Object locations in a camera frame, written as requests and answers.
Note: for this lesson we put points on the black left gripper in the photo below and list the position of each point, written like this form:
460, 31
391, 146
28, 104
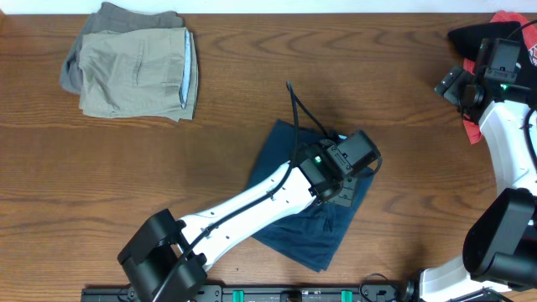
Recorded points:
346, 193

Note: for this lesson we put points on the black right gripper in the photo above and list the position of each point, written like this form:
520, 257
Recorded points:
449, 84

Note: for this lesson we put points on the navy blue shorts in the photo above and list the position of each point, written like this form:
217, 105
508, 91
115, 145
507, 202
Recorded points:
312, 236

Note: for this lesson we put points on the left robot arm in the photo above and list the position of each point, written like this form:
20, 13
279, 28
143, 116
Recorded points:
167, 259

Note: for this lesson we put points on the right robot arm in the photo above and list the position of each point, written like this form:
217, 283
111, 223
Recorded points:
499, 251

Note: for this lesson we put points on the black garment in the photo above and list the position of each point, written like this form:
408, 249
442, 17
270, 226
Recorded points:
467, 42

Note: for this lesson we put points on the khaki folded shorts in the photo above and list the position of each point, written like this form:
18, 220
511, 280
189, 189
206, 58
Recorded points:
146, 72

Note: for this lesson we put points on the grey folded garment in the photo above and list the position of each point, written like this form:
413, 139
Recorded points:
110, 17

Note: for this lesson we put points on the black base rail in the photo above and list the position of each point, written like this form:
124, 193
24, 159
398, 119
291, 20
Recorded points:
216, 293

